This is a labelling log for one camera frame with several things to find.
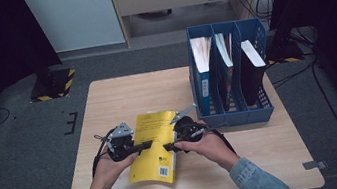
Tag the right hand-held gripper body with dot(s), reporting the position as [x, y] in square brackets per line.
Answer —
[186, 128]

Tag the grey tape piece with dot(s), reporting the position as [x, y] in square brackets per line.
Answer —
[315, 164]

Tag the person's right hand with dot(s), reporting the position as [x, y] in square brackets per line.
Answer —
[211, 148]

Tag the black book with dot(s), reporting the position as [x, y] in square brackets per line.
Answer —
[250, 79]

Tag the teal cover book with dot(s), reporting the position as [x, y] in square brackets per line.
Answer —
[223, 52]

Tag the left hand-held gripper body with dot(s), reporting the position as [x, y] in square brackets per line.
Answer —
[120, 145]

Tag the white panel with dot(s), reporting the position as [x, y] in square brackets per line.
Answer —
[74, 17]

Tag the blue file rack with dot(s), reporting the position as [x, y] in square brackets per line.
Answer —
[237, 118]

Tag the blue spine book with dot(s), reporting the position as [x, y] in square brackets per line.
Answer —
[200, 52]

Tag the person's left hand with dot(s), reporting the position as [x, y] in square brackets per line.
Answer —
[111, 174]

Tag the yellow book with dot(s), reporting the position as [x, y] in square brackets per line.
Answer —
[152, 134]

